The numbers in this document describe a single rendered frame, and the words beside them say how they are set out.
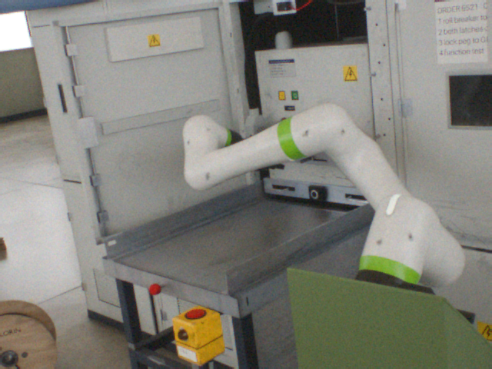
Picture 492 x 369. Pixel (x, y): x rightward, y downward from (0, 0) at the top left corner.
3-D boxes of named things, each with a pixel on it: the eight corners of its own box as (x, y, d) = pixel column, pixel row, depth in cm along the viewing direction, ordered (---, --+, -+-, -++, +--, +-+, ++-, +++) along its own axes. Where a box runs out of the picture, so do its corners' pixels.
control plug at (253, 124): (257, 165, 246) (252, 117, 242) (248, 164, 249) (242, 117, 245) (273, 160, 251) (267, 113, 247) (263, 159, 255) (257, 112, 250)
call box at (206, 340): (200, 367, 153) (193, 325, 150) (177, 357, 159) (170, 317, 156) (226, 351, 158) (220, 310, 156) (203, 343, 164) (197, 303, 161)
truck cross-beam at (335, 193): (384, 209, 224) (383, 191, 222) (264, 193, 262) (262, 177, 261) (393, 204, 227) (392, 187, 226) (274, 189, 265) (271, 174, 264)
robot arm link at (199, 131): (200, 104, 204) (174, 117, 210) (201, 142, 199) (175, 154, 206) (232, 119, 213) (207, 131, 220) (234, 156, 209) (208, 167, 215)
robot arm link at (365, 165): (485, 272, 159) (378, 142, 198) (455, 242, 149) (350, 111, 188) (439, 306, 162) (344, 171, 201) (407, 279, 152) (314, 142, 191)
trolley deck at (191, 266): (240, 319, 176) (237, 297, 175) (104, 274, 220) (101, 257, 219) (390, 236, 221) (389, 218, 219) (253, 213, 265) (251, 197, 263)
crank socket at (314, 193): (321, 201, 239) (320, 187, 238) (307, 200, 243) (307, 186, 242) (326, 199, 241) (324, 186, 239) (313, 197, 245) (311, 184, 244)
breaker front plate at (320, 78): (377, 194, 225) (365, 46, 213) (269, 181, 259) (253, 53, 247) (379, 194, 226) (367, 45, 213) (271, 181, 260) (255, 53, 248)
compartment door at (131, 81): (89, 241, 239) (45, 21, 220) (241, 196, 271) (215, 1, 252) (97, 245, 234) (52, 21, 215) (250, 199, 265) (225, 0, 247)
